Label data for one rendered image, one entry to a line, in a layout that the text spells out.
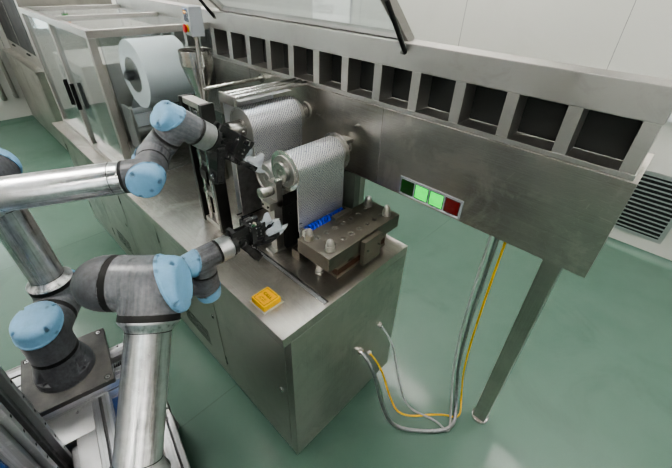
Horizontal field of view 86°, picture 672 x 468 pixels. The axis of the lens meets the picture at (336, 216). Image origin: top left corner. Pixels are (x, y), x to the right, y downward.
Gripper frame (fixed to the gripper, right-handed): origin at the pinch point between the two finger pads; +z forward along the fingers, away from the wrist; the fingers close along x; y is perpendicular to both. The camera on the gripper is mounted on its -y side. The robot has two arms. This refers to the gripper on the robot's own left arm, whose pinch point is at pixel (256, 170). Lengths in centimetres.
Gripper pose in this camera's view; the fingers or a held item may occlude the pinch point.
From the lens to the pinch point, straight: 119.5
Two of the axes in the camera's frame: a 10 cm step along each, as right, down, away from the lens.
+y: 4.7, -8.8, -0.4
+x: -7.2, -4.0, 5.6
